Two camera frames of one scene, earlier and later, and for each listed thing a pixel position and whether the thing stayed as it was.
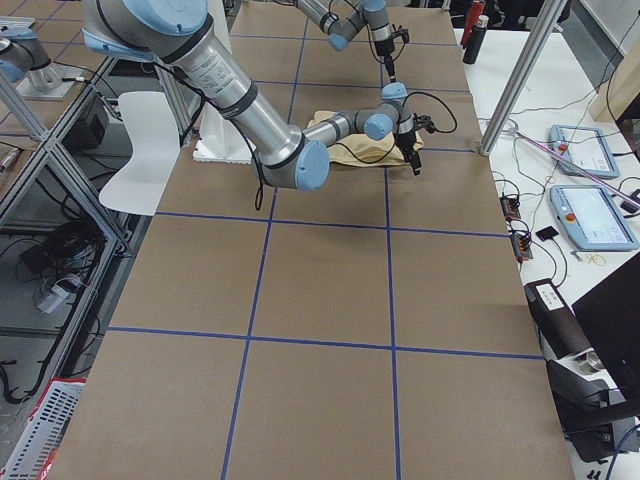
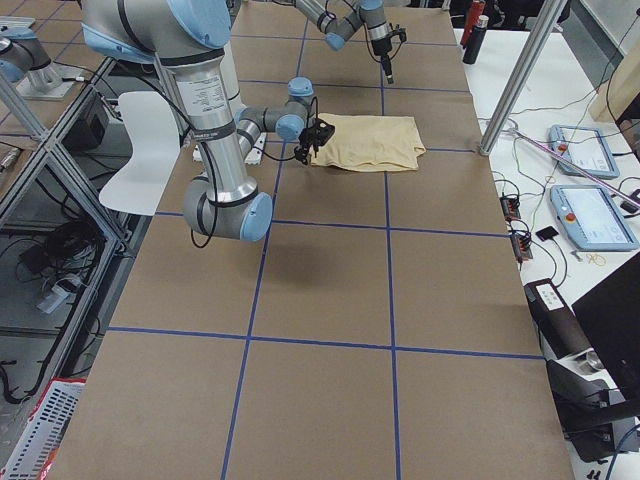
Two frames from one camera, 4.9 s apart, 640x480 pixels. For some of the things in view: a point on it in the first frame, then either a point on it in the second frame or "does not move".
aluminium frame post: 523,73 does not move
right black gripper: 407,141 -> 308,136
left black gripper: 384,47 does not move
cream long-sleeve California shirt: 361,150 does not move
